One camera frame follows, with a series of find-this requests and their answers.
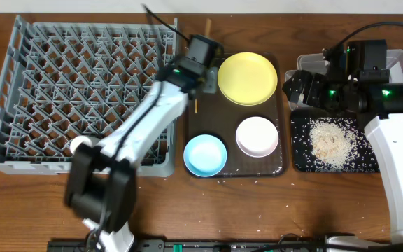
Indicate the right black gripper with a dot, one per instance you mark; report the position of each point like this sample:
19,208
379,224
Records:
315,80

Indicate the yellow plate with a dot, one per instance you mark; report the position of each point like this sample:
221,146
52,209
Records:
247,78

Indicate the pink white bowl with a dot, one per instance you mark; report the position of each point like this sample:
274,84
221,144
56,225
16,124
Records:
257,137

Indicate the white cup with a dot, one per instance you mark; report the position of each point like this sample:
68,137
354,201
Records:
87,140

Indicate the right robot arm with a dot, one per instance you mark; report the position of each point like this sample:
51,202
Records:
385,134

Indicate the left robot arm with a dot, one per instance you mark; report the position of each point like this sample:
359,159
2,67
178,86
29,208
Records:
101,187

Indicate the black waste tray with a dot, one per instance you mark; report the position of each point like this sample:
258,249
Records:
299,157

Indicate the grey dishwasher rack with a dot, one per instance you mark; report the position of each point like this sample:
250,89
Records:
63,80

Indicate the dark brown serving tray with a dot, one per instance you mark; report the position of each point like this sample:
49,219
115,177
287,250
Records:
220,117

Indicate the light blue bowl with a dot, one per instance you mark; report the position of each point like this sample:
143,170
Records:
205,155

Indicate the black rail bar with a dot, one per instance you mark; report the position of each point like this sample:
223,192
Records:
347,243

